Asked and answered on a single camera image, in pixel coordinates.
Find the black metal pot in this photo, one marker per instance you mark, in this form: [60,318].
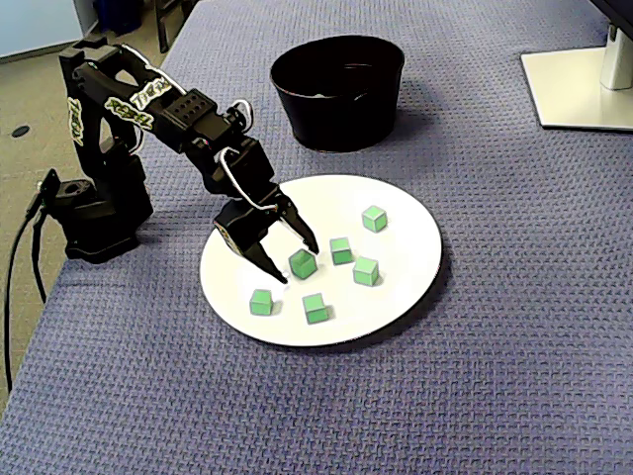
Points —
[341,123]

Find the dark furniture frame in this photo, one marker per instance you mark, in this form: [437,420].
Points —
[163,25]

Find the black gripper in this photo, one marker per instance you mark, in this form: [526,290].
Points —
[251,229]

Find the green foam cube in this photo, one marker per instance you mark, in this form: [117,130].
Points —
[261,303]
[301,266]
[374,218]
[366,270]
[341,251]
[315,309]

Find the blue waffle cloth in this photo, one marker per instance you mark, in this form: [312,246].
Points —
[494,297]

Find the black round floor cover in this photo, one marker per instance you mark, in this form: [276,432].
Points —
[21,131]

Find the silver monitor stand column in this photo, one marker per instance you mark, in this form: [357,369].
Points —
[618,59]

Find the blue container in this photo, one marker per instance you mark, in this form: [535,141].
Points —
[118,15]

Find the white round plate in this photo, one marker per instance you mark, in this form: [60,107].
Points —
[346,198]

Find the silver monitor stand base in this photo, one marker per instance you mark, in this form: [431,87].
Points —
[569,89]

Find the black monitor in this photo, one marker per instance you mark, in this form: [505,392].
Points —
[623,10]

